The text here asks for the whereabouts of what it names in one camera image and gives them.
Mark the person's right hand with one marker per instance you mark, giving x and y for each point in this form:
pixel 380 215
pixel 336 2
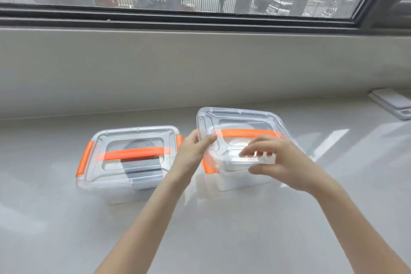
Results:
pixel 289 167

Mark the person's left hand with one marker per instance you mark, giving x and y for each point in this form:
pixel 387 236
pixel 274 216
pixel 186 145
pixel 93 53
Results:
pixel 189 158

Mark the white kitchen scale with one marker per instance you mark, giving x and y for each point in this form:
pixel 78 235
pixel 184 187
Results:
pixel 393 102

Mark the clear storage box base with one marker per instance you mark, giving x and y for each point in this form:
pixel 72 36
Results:
pixel 237 179

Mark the person's left forearm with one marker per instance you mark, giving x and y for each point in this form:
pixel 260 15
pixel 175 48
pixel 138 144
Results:
pixel 144 228

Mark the person's left thumb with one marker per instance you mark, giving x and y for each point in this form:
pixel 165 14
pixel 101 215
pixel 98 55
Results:
pixel 208 142

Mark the person's right thumb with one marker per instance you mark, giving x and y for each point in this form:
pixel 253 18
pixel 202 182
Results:
pixel 265 170

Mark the clear storage box orange latches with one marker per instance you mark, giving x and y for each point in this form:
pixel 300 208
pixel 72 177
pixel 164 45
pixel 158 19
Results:
pixel 128 167

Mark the person's right forearm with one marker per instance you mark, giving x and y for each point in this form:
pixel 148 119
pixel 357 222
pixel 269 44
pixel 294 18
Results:
pixel 356 228

